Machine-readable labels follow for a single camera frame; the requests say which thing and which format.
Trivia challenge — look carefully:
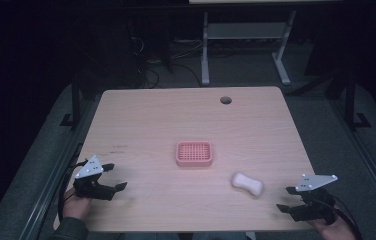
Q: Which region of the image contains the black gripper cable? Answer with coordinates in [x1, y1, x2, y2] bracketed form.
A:
[57, 142, 89, 223]
[315, 196, 364, 240]

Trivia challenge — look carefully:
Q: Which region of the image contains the black metal stand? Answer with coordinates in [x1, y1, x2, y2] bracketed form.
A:
[343, 70, 373, 131]
[59, 71, 84, 130]

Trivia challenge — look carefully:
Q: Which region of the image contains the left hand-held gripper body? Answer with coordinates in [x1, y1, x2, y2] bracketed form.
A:
[72, 154, 116, 202]

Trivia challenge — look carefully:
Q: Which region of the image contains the person's right hand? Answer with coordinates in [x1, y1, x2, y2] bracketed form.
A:
[308, 219, 358, 240]

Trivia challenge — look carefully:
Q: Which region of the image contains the person's left hand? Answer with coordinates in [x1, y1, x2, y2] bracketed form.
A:
[62, 187, 93, 221]

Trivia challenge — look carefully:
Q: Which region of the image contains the pink soap dish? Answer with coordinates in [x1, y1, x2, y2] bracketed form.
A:
[175, 140, 214, 168]

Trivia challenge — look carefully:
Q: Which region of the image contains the white metal desk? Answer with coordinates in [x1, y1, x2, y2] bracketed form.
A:
[189, 0, 344, 87]

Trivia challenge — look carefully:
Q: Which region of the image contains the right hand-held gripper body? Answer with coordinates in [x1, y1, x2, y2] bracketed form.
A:
[290, 172, 340, 225]

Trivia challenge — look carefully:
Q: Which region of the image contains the white soap bar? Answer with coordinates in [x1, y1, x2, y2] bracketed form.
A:
[231, 171, 265, 198]

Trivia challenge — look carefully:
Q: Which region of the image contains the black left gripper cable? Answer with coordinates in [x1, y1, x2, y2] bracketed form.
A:
[57, 142, 89, 223]

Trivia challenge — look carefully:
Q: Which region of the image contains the metal floor rail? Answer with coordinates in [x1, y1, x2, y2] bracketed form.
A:
[17, 99, 101, 240]
[329, 98, 376, 218]

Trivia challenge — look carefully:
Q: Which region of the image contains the bundle of floor cables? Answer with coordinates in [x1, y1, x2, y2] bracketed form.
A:
[127, 33, 204, 90]

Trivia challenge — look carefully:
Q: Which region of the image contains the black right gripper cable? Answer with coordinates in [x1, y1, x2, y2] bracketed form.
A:
[315, 196, 364, 240]

